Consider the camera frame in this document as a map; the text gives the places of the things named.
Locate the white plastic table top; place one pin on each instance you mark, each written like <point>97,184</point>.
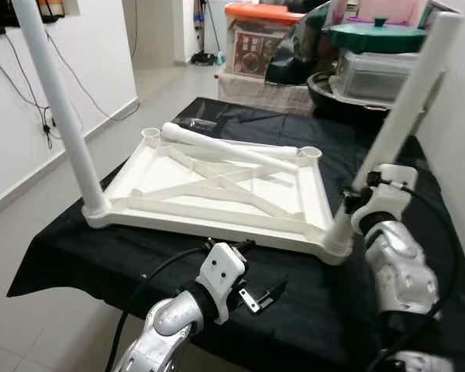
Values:
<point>139,182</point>

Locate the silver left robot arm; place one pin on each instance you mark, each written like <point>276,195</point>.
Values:
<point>167,322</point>

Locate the black wok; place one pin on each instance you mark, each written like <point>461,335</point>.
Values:
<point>333,108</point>

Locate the clear plastic storage box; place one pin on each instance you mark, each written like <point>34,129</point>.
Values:
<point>372,77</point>

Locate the clear tape strip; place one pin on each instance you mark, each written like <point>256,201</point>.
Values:
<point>198,122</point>

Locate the beige patterned bench cover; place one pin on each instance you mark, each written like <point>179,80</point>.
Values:
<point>256,93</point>

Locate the black glossy bag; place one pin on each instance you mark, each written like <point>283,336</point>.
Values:
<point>294,58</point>

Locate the green pot lid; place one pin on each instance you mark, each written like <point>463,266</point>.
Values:
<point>372,37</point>

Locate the orange lid storage box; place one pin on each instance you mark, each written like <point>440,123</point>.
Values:
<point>252,50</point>

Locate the black tablecloth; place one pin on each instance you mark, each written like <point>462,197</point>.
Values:
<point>62,256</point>

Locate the pink plastic bag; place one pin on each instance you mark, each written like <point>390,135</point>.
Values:
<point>387,9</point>

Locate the black floor mop base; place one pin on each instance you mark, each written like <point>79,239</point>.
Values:
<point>204,58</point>

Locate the black power adapter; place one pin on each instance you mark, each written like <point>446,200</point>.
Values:
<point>49,124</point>

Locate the black router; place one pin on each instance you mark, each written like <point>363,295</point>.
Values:
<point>50,9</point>

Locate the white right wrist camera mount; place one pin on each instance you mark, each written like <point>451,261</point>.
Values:
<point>391,198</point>

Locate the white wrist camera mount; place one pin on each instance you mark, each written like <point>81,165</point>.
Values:
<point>221,271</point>
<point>391,198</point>

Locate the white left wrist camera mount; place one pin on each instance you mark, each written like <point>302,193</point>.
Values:
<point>221,271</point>

